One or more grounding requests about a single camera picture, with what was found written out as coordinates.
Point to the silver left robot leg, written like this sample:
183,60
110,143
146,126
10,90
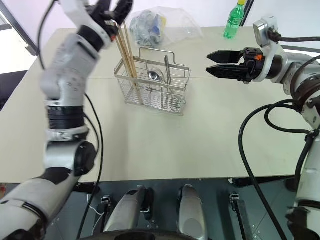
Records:
130,210

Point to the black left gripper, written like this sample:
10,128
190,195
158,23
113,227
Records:
105,21

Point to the metal spoon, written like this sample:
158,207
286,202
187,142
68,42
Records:
155,74

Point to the silver right robot leg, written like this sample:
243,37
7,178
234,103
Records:
191,212

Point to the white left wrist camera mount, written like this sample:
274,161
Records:
75,10

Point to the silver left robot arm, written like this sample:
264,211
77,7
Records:
67,67

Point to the silver robot leg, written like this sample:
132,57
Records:
191,212
130,210

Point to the wooden chopstick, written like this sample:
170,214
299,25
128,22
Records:
125,57
130,52

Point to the green plastic bottle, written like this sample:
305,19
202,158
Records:
233,22

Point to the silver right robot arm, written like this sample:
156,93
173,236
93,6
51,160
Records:
295,72

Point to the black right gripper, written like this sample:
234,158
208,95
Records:
250,66

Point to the black metal frame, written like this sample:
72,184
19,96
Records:
20,30

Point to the black vertical post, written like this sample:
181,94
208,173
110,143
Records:
247,11

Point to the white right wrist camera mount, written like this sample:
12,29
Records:
266,50

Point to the clear plastic bag with items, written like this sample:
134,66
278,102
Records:
150,27

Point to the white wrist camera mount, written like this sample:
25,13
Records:
75,10
266,50

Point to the dark rounded robot waist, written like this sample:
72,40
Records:
145,235

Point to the black metal stand bracket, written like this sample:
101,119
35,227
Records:
106,202
238,210

